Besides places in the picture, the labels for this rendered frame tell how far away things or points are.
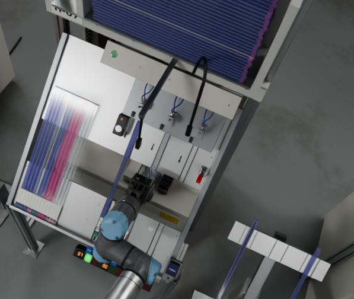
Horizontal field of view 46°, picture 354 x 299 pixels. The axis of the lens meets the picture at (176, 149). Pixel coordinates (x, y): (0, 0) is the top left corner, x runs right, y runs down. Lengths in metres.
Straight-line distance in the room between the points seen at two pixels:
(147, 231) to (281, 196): 1.35
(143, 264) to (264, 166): 1.68
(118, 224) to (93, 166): 0.75
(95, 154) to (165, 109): 0.63
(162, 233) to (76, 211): 0.35
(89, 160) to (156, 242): 0.55
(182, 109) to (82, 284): 1.29
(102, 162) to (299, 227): 1.35
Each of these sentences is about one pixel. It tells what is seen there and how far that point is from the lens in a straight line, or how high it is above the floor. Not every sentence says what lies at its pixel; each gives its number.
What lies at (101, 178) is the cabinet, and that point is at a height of 0.60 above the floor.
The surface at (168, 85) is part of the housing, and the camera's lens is 1.40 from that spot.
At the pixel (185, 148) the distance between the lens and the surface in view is 1.49.
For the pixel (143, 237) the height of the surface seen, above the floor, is 0.80.
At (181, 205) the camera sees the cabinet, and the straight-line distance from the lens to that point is 1.88.
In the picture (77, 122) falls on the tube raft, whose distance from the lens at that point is 1.58.
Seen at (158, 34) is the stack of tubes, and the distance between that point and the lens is 1.28.
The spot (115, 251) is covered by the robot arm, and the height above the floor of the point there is 1.08.
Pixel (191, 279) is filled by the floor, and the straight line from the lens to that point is 2.43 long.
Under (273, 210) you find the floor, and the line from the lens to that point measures 2.71.
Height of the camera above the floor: 2.33
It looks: 58 degrees down
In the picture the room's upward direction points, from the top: 16 degrees clockwise
